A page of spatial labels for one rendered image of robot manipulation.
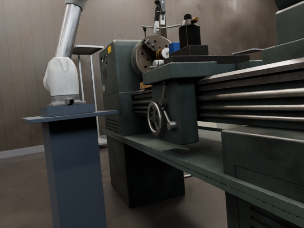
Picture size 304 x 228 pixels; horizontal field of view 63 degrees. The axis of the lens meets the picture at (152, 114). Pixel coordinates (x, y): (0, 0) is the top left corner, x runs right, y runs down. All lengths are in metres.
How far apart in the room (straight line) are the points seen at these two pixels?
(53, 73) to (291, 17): 1.12
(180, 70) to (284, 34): 0.36
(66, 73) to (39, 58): 3.71
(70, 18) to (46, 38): 3.50
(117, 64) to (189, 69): 0.93
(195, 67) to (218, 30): 6.72
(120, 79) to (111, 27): 3.94
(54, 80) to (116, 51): 0.59
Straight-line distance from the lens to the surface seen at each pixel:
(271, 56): 0.84
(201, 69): 1.01
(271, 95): 0.75
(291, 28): 0.84
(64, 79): 1.42
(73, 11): 1.77
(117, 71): 1.82
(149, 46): 1.72
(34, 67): 5.08
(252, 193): 0.67
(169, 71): 0.94
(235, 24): 8.33
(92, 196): 1.48
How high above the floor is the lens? 0.79
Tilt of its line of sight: 3 degrees down
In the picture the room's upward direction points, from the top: 5 degrees counter-clockwise
